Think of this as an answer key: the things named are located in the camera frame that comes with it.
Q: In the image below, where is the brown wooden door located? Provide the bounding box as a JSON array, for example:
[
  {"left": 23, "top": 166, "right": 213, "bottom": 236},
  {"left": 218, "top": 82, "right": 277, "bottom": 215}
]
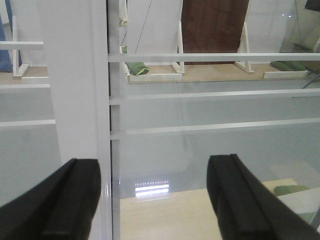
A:
[{"left": 181, "top": 0, "right": 249, "bottom": 54}]

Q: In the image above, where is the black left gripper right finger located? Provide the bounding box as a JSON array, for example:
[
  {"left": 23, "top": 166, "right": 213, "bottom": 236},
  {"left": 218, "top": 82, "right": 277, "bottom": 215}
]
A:
[{"left": 206, "top": 154, "right": 320, "bottom": 240}]

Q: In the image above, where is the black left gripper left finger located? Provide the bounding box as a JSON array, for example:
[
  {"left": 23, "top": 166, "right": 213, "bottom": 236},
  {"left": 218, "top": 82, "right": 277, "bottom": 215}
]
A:
[{"left": 0, "top": 158, "right": 101, "bottom": 240}]

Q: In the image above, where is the green sandbag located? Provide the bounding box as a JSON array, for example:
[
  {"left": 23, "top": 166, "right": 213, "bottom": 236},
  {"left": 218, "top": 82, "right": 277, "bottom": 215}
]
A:
[{"left": 125, "top": 62, "right": 150, "bottom": 76}]

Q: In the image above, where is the white framed sliding glass door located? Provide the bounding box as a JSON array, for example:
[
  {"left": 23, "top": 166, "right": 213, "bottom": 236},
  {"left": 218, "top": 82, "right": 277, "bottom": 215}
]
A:
[{"left": 37, "top": 0, "right": 320, "bottom": 240}]

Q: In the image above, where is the white fixed glass panel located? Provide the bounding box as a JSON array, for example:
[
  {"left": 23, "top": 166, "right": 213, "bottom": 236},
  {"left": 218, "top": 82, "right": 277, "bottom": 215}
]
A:
[{"left": 0, "top": 0, "right": 61, "bottom": 205}]

